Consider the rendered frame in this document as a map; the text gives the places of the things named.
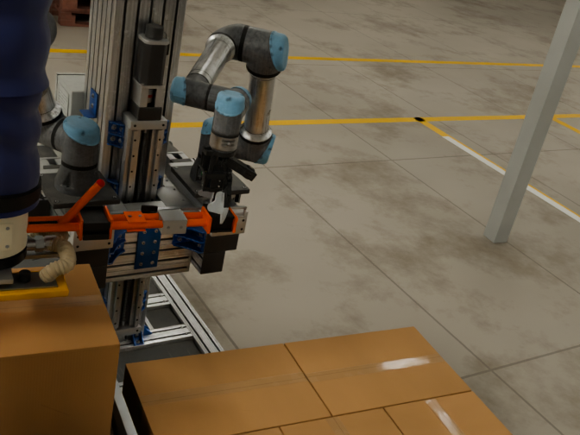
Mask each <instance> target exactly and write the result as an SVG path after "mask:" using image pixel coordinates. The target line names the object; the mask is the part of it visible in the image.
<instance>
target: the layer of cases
mask: <svg viewBox="0 0 580 435"><path fill-rule="evenodd" d="M122 394H123V398H124V400H125V403H126V405H127V408H128V410H129V414H130V417H131V418H132V421H133V424H134V427H135V429H136V433H137V435H513V434H512V433H511V432H510V431H509V430H508V429H507V428H506V427H505V426H504V425H503V424H502V423H501V422H500V421H499V420H498V419H497V418H496V416H495V415H494V414H493V413H492V412H491V411H490V410H489V409H488V407H487V406H486V405H485V404H484V403H483V402H482V401H481V400H480V399H479V398H478V396H477V395H476V394H475V393H474V392H473V391H471V389H470V387H469V386H468V385H467V384H466V383H465V382H464V381H463V380H462V379H461V377H460V376H459V375H458V374H457V373H456V372H455V371H454V370H453V369H452V367H451V366H450V365H449V364H448V363H447V362H446V361H445V360H444V359H443V357H442V356H441V355H439V353H438V352H437V351H436V350H435V349H434V348H433V347H432V346H431V345H430V344H429V343H428V342H427V341H426V339H425V338H424V337H423V336H422V335H421V334H420V333H419V332H418V331H417V329H416V328H415V327H414V326H412V327H405V328H399V329H392V330H385V331H372V332H365V333H358V334H352V335H345V336H338V337H326V338H319V339H312V340H306V341H298V342H291V343H285V344H272V345H265V346H259V347H252V348H245V349H239V350H226V351H219V352H212V353H205V354H198V355H192V356H179V357H172V358H166V359H159V360H152V361H145V362H133V363H126V364H125V371H124V378H123V392H122Z"/></svg>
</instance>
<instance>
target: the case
mask: <svg viewBox="0 0 580 435"><path fill-rule="evenodd" d="M64 277H65V280H66V284H67V287H68V291H69V292H68V295H67V296H62V297H51V298H39V299H16V300H5V301H0V435H110V427H111V419H112V411H113V404H114V396H115V388H116V380H117V366H118V358H119V350H120V343H119V340H118V337H117V334H116V332H115V329H114V326H113V324H112V322H111V319H110V315H109V313H108V311H107V308H106V306H105V303H104V300H103V297H102V295H101V293H100V291H99V288H98V284H97V282H96V280H95V277H94V274H93V272H92V270H91V266H90V264H77V265H75V266H74V269H73V270H72V271H70V272H69V273H68V274H64Z"/></svg>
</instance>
